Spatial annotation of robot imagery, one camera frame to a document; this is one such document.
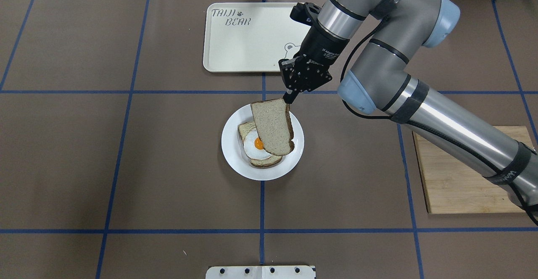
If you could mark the white column base plate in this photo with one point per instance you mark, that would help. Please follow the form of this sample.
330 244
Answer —
262 272

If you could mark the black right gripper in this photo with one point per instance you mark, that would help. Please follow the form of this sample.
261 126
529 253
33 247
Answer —
322 46

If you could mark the white round plate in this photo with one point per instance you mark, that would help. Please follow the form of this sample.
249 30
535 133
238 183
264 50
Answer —
235 156

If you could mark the bread slice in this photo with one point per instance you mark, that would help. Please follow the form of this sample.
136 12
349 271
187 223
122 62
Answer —
274 126
243 129

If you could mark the fried egg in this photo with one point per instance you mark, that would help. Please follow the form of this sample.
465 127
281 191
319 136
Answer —
254 147

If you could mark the cream bear serving tray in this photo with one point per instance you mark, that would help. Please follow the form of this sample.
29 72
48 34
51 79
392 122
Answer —
250 36

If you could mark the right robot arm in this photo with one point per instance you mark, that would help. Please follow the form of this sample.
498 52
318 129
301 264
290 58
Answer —
378 80

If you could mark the wooden cutting board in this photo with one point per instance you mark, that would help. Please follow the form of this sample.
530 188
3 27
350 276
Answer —
451 187

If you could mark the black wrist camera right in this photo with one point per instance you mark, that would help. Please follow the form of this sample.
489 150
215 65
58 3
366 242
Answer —
306 13

